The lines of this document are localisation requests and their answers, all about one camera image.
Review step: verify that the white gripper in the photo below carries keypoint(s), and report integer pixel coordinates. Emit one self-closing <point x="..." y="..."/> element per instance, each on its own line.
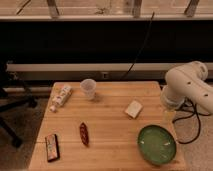
<point x="171" y="102"/>

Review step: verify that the red chili pepper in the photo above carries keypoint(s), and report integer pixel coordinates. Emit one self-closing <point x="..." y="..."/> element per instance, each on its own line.
<point x="84" y="134"/>

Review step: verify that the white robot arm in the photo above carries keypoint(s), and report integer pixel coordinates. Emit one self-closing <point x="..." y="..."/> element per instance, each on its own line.
<point x="187" y="81"/>

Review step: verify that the white sponge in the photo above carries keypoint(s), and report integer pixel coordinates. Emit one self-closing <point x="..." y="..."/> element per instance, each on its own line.
<point x="133" y="109"/>

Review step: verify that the green plate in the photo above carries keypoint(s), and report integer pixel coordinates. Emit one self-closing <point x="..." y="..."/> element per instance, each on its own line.
<point x="156" y="145"/>

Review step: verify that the white baseboard heater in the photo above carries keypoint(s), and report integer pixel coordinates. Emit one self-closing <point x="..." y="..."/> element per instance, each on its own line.
<point x="97" y="71"/>

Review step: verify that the clear plastic cup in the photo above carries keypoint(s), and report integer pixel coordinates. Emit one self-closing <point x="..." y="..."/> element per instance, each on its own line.
<point x="88" y="86"/>

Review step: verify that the white tube package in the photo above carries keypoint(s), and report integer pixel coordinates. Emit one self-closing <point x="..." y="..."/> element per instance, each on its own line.
<point x="60" y="99"/>

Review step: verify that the dark candy bar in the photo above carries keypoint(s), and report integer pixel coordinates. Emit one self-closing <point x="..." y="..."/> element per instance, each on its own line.
<point x="52" y="147"/>

